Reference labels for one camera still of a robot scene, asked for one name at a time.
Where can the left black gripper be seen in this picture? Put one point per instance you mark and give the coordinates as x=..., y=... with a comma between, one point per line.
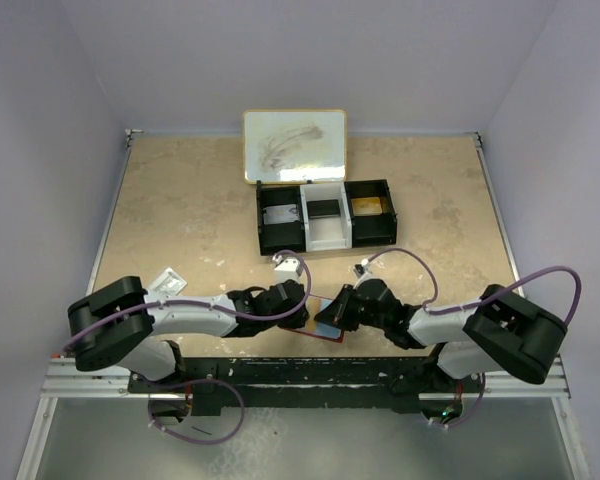
x=297, y=319

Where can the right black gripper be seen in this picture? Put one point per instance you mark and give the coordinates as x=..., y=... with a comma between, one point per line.
x=337, y=311

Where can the red card holder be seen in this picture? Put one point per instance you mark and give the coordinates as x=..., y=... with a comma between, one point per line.
x=321, y=331

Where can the black white three-bin organizer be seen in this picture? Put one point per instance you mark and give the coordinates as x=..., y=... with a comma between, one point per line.
x=334, y=233

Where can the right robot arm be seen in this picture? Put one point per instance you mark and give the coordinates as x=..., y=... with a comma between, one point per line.
x=508, y=334

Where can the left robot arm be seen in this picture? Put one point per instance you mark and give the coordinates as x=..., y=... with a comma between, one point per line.
x=120, y=324

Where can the silver credit card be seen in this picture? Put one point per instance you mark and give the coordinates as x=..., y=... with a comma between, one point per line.
x=279, y=214

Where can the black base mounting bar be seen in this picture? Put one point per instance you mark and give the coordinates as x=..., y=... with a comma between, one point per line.
x=399, y=384

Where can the silver foil packet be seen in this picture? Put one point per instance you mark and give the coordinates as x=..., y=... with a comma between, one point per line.
x=168, y=282

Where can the small whiteboard with stand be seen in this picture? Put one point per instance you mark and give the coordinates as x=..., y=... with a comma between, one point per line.
x=294, y=146

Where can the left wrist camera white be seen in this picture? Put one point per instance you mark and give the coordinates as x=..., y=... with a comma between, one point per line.
x=286, y=268

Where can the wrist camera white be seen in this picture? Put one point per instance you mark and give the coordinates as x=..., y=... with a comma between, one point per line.
x=363, y=271
x=286, y=268

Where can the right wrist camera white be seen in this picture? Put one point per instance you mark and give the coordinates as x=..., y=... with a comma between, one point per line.
x=363, y=271

